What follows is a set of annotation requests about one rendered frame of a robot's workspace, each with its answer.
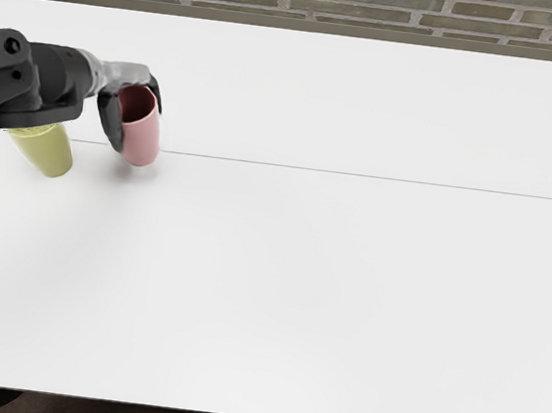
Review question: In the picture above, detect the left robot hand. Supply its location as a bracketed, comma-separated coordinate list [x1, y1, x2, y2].
[79, 57, 168, 159]

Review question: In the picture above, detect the pink cup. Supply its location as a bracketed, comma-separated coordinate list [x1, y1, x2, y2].
[109, 82, 167, 171]

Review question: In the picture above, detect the yellow-green cup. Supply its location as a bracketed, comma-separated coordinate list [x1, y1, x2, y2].
[0, 116, 78, 181]

